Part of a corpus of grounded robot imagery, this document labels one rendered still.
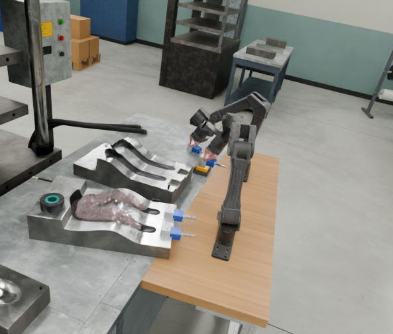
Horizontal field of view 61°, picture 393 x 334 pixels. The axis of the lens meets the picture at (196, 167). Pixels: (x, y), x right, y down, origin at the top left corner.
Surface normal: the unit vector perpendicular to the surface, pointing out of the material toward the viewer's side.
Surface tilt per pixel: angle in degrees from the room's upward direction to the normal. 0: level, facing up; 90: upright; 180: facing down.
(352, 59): 90
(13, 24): 90
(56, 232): 90
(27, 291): 0
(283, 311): 0
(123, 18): 90
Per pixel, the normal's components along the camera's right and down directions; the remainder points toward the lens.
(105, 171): -0.33, 0.43
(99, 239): -0.04, 0.50
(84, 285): 0.16, -0.85
